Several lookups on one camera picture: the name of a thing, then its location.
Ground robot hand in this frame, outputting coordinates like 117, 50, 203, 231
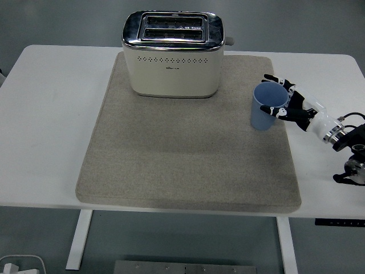
259, 74, 340, 138

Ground blue ribbed cup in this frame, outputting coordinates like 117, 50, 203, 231
250, 83, 289, 132

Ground black table control panel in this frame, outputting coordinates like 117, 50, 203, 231
315, 218, 365, 227

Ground white table leg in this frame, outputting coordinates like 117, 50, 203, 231
275, 216, 299, 274
65, 209, 94, 271

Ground cream and chrome toaster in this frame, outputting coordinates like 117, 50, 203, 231
121, 10, 237, 99

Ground beige felt mat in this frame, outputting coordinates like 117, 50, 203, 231
75, 53, 302, 214

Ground white plastic bin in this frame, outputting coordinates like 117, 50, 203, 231
0, 255, 46, 274

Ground white block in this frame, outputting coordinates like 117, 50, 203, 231
1, 263, 21, 274

